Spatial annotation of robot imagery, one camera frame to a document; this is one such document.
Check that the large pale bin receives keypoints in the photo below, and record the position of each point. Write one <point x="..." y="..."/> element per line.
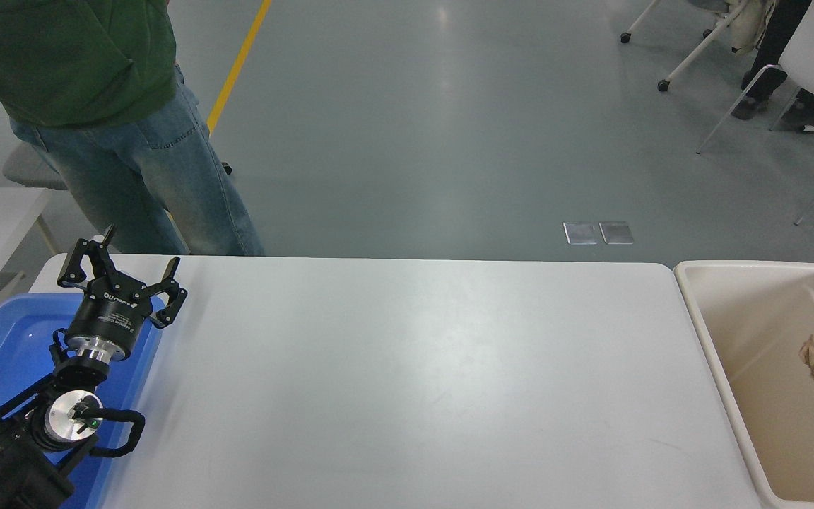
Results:
<point x="767" y="396"/>

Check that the clear floor plate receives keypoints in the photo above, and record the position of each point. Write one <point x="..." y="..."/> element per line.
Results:
<point x="580" y="233"/>
<point x="616" y="232"/>

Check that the blue plastic tray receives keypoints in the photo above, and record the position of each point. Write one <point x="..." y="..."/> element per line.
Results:
<point x="4" y="339"/>

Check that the beige jacket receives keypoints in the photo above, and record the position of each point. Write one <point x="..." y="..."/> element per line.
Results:
<point x="750" y="25"/>

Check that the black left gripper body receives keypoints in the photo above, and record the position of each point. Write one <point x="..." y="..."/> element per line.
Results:
<point x="110" y="314"/>

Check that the person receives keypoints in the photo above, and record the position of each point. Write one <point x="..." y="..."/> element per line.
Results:
<point x="778" y="42"/>
<point x="61" y="56"/>

